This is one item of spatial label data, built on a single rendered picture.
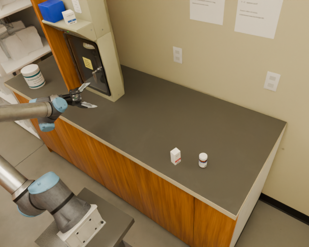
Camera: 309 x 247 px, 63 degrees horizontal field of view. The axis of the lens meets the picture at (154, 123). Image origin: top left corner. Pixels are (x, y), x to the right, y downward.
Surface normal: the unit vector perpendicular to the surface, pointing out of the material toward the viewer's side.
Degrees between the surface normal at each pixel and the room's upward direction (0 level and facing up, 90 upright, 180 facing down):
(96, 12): 90
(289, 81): 90
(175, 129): 0
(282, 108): 90
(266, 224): 0
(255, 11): 90
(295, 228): 0
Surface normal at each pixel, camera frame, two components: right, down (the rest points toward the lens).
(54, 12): 0.80, 0.36
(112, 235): -0.10, -0.71
